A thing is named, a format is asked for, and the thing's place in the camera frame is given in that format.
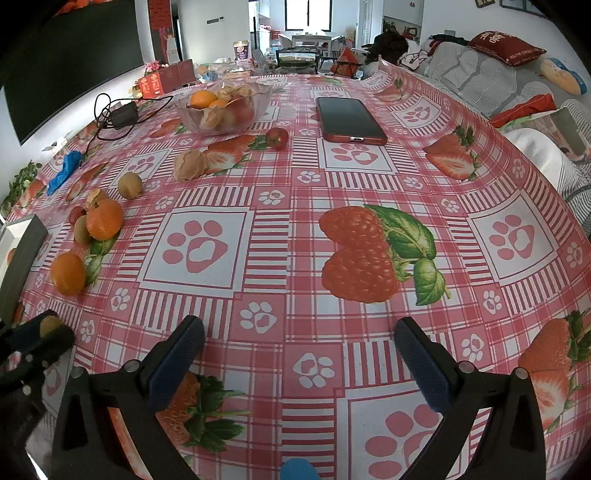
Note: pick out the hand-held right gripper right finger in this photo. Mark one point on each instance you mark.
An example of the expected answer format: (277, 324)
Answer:
(422, 369)

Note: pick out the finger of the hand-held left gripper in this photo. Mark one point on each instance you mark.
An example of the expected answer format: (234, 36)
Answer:
(51, 350)
(23, 330)

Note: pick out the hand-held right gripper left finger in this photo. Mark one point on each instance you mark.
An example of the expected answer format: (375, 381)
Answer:
(175, 369)

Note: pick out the brown kiwi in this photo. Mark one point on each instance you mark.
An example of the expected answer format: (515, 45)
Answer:
(50, 324)
(130, 185)
(81, 230)

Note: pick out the grey and white box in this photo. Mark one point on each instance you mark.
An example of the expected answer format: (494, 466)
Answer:
(23, 258)

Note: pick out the orange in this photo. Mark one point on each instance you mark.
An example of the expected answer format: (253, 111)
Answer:
(203, 99)
(68, 273)
(105, 220)
(218, 104)

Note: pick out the small dark red fruit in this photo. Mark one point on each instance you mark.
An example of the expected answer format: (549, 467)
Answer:
(75, 214)

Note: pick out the clear glass bowl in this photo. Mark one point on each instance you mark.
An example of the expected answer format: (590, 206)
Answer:
(221, 128)

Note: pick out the red checked strawberry tablecloth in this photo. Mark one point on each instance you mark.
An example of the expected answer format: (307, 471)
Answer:
(277, 323)

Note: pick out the green plant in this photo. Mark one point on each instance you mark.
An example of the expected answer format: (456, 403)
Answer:
(21, 184)

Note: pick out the small walnut left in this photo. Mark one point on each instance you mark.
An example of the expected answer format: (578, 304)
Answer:
(96, 197)

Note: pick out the blue cloth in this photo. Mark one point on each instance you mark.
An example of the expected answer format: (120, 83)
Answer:
(64, 173)

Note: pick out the walnut on table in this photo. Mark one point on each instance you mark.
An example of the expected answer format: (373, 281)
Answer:
(189, 165)

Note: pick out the grey striped blanket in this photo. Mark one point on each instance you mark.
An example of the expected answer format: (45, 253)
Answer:
(579, 189)

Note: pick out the white pillow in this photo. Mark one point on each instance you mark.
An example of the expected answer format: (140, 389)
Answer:
(540, 152)

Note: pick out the physalis in husk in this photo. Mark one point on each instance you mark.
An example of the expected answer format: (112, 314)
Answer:
(205, 121)
(231, 90)

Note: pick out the red smartphone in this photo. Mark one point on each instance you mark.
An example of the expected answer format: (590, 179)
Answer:
(346, 117)

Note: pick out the red apple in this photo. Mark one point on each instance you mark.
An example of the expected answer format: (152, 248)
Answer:
(240, 113)

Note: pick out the black television screen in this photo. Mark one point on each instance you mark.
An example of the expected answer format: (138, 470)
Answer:
(69, 60)

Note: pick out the small red box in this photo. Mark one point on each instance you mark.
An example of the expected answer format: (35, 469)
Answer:
(150, 86)

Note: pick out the printed cushion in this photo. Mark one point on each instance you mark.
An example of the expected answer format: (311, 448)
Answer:
(558, 127)

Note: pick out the red cloth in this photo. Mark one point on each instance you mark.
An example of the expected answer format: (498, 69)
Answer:
(526, 110)

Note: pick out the pink flowers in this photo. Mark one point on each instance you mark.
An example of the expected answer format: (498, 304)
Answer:
(152, 68)

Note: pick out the dark red box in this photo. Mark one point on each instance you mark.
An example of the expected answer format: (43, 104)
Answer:
(178, 74)

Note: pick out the grey sofa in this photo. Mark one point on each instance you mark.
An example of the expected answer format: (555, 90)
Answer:
(461, 74)

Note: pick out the white printed cloth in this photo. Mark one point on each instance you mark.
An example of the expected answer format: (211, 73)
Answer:
(415, 57)

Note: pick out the red triangular decoration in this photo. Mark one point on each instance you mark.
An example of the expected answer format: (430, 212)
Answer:
(348, 62)

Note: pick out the yellow and blue plush toy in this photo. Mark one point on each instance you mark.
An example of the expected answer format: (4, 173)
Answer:
(561, 76)

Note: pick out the pink and white canister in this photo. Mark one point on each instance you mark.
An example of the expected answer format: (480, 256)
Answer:
(241, 50)

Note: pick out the dark cloth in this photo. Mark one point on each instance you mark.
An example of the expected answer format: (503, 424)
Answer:
(388, 44)

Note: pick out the red pillow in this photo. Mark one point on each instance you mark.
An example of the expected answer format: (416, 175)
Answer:
(505, 48)

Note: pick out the red brick pattern poster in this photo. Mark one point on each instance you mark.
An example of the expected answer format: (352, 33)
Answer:
(159, 18)

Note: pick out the white dining table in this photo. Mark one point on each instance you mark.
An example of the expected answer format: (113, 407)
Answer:
(309, 38)

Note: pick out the window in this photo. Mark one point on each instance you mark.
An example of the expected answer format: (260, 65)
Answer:
(307, 14)

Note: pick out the orange wall decoration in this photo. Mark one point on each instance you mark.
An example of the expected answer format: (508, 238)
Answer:
(78, 4)

